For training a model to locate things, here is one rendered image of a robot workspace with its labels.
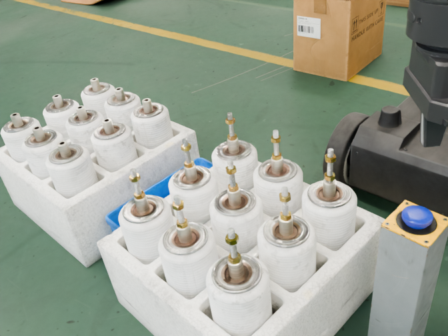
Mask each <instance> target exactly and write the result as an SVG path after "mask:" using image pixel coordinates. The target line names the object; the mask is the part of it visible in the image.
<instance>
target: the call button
mask: <svg viewBox="0 0 448 336"><path fill-rule="evenodd" d="M401 217H402V220H403V221H404V222H405V224H406V225H407V226H409V227H410V228H413V229H424V228H426V227H428V226H430V224H432V222H433V214H432V212H431V211H430V210H428V209H427V208H425V207H422V206H419V205H410V206H407V207H406V208H404V209H403V211H402V216H401Z"/></svg>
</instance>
